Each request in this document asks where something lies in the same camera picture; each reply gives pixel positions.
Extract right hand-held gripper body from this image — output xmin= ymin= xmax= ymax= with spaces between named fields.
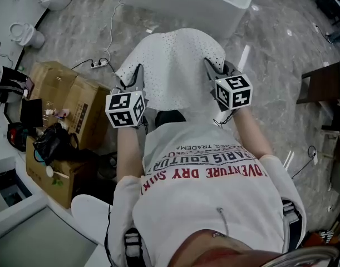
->
xmin=213 ymin=72 xmax=253 ymax=112

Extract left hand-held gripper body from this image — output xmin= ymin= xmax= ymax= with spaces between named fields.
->
xmin=105 ymin=85 xmax=147 ymax=129

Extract white perforated cloth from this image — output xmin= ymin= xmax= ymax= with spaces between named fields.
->
xmin=115 ymin=27 xmax=226 ymax=112

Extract person's left forearm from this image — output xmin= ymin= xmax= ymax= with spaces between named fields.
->
xmin=116 ymin=124 xmax=147 ymax=184

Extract person's right forearm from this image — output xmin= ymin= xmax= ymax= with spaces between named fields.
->
xmin=234 ymin=105 xmax=274 ymax=161

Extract white power strip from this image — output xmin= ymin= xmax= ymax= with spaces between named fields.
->
xmin=90 ymin=60 xmax=110 ymax=70

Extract large printed cardboard box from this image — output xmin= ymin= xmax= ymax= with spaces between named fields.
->
xmin=28 ymin=61 xmax=112 ymax=151

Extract black trousers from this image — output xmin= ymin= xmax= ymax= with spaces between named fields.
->
xmin=154 ymin=111 xmax=187 ymax=130

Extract white bathtub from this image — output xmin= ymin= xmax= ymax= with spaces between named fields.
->
xmin=115 ymin=0 xmax=260 ymax=40

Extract black tablet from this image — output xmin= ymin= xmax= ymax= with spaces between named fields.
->
xmin=19 ymin=98 xmax=45 ymax=128

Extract dark wooden table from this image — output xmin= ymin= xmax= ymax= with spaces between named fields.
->
xmin=295 ymin=61 xmax=340 ymax=132

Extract small cardboard box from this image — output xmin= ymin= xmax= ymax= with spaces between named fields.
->
xmin=24 ymin=136 xmax=90 ymax=210

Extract red black tool bag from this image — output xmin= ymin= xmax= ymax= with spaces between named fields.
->
xmin=7 ymin=122 xmax=29 ymax=153

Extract white printed t-shirt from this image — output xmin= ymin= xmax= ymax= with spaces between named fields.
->
xmin=107 ymin=121 xmax=308 ymax=267

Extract white round stool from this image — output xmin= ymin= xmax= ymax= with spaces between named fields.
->
xmin=71 ymin=194 xmax=112 ymax=246

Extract black body harness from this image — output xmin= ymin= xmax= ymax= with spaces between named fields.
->
xmin=104 ymin=199 xmax=304 ymax=267

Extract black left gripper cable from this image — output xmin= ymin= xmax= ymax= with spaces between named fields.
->
xmin=135 ymin=115 xmax=150 ymax=135

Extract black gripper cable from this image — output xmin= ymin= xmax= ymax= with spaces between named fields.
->
xmin=212 ymin=108 xmax=240 ymax=128
xmin=135 ymin=115 xmax=150 ymax=135

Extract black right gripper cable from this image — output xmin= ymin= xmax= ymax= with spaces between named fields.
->
xmin=212 ymin=108 xmax=240 ymax=128

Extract black power cable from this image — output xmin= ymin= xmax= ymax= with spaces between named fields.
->
xmin=71 ymin=57 xmax=116 ymax=73

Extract black cable with white plug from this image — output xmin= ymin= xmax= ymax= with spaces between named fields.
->
xmin=290 ymin=145 xmax=318 ymax=180

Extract silver necklace chain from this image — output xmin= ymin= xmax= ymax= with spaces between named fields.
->
xmin=211 ymin=206 xmax=230 ymax=239

